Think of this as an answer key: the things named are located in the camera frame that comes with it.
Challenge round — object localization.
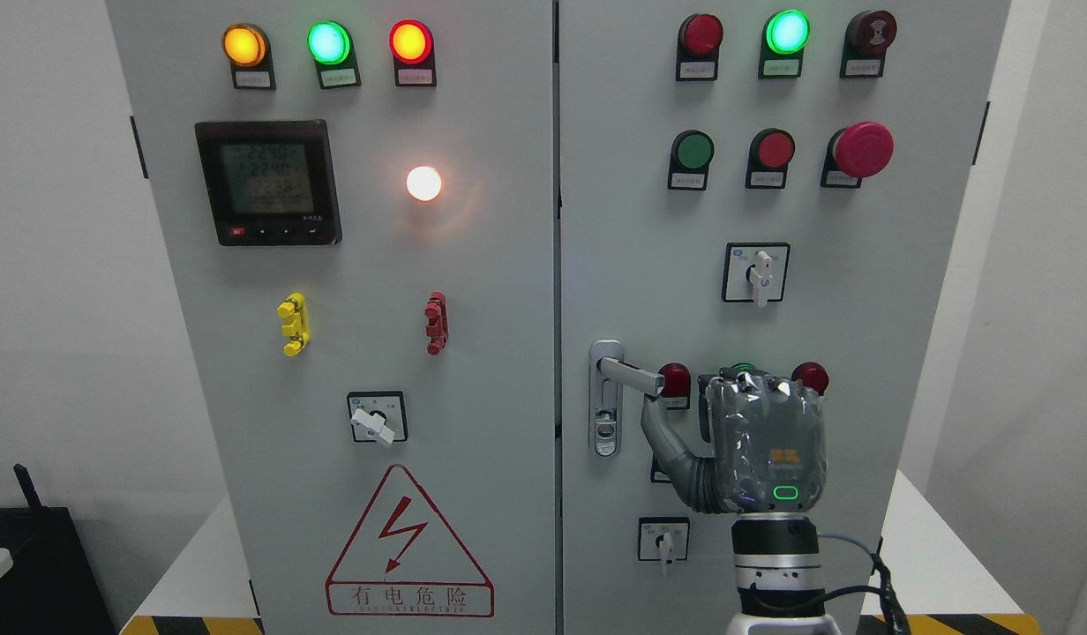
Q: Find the red emergency stop button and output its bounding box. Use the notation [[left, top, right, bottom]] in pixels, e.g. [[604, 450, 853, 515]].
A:
[[821, 121, 895, 189]]

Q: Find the yellow terminal connector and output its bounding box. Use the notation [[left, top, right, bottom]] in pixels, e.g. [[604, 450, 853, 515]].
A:
[[276, 292, 311, 357]]

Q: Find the black digital power meter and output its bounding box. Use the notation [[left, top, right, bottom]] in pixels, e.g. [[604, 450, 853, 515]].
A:
[[193, 119, 342, 246]]

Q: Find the green lamp top right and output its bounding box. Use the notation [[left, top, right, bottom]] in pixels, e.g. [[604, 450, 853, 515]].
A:
[[758, 9, 811, 79]]

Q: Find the dark red lamp middle right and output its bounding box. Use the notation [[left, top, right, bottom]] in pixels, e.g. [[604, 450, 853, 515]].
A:
[[791, 362, 830, 395]]

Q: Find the dark red buzzer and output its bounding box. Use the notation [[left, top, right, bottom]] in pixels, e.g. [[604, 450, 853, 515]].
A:
[[839, 11, 898, 78]]

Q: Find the yellow indicator lamp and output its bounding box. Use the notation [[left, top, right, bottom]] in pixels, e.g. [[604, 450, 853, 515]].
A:
[[221, 23, 276, 90]]

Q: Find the white selector switch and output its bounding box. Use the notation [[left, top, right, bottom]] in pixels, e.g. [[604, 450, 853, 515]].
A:
[[637, 516, 690, 578], [722, 242, 791, 307]]

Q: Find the white lit indicator lamp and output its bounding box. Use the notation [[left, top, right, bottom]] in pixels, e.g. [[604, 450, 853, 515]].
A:
[[405, 165, 443, 202]]

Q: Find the dark red lamp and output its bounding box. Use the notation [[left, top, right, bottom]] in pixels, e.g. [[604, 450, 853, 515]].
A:
[[791, 362, 830, 395], [674, 13, 724, 83], [659, 362, 694, 411]]

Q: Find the left door selector switch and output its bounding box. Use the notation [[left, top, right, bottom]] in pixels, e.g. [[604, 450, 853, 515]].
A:
[[347, 391, 408, 446]]

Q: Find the grey right cabinet door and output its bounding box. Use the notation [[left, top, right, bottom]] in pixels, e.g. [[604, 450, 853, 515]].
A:
[[558, 1, 1010, 634]]

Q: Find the white platform with hazard stripes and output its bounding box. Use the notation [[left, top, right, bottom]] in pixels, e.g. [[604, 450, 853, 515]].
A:
[[121, 473, 1041, 634]]

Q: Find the green indicator lamp top left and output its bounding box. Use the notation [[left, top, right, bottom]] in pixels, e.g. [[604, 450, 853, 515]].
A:
[[307, 20, 362, 90]]

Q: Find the red terminal connector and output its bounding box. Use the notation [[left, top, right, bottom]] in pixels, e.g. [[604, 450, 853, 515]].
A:
[[424, 292, 448, 356]]

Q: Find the green push button upper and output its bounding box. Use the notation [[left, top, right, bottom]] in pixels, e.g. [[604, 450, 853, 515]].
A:
[[667, 130, 716, 191]]

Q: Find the red high voltage warning sticker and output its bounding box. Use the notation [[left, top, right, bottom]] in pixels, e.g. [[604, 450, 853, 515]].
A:
[[325, 465, 496, 618]]

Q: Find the white selector switch lower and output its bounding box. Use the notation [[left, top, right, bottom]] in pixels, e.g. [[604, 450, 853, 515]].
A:
[[637, 516, 690, 578]]

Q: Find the red lit indicator lamp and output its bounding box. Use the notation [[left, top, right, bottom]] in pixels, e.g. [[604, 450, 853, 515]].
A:
[[389, 18, 436, 87]]

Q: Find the grey left cabinet door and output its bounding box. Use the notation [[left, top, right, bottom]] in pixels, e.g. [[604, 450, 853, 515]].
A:
[[107, 1, 555, 634]]

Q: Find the white selector switch upper right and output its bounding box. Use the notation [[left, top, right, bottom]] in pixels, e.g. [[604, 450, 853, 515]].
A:
[[722, 242, 791, 307]]

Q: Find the grey cabinet door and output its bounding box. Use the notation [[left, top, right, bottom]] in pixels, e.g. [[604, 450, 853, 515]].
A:
[[558, 1, 1010, 634], [107, 1, 555, 634]]

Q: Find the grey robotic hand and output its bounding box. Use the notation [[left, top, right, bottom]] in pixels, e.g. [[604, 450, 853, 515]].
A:
[[641, 368, 828, 513]]

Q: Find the red push button upper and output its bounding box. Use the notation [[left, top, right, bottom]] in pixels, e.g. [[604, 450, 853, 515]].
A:
[[745, 128, 795, 190]]

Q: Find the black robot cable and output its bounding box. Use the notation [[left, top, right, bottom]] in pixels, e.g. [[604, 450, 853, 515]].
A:
[[817, 533, 911, 635]]

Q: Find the dark red lamp middle left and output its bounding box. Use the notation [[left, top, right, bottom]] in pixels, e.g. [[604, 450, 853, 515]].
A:
[[659, 362, 694, 411]]

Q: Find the silver door swing handle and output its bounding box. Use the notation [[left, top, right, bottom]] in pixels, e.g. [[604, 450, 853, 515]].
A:
[[588, 340, 664, 457]]

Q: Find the black box with antenna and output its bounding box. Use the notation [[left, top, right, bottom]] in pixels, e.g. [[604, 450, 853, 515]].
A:
[[0, 465, 117, 634]]

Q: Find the dark red lamp top right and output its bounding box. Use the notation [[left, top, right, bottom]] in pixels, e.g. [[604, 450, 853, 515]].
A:
[[674, 13, 724, 83]]

